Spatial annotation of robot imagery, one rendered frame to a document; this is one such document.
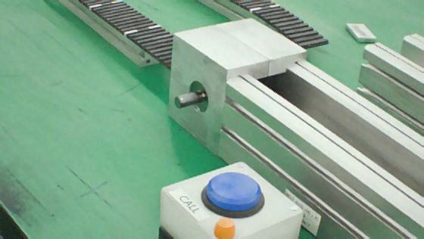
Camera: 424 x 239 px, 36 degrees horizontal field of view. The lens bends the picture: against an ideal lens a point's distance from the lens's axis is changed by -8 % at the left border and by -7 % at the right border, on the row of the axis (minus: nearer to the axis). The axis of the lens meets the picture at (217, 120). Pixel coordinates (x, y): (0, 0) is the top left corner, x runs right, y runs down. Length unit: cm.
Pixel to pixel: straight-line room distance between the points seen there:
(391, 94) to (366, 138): 14
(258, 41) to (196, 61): 7
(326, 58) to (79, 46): 32
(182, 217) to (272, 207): 7
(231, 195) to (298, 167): 9
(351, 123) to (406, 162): 7
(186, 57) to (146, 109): 9
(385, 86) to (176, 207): 32
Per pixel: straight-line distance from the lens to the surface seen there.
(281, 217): 52
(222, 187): 51
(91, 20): 94
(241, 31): 71
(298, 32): 91
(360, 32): 100
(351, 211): 55
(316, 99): 66
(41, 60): 85
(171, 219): 53
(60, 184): 63
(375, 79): 76
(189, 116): 70
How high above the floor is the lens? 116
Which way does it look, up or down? 31 degrees down
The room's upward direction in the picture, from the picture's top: 6 degrees clockwise
